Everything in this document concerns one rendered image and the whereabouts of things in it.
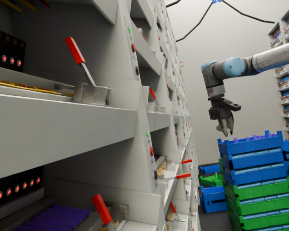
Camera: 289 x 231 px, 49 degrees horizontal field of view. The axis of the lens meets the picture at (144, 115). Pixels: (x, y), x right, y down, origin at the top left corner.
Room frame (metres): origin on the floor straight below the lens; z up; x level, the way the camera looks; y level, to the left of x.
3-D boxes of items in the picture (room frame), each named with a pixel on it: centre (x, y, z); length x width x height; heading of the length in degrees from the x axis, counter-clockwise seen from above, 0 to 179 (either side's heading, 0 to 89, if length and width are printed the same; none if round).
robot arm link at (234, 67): (1.51, -0.44, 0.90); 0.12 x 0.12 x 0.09; 30
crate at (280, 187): (1.78, -0.54, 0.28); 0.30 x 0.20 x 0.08; 89
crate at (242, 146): (1.78, -0.54, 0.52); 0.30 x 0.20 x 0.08; 89
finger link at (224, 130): (1.62, -0.37, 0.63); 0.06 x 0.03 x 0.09; 34
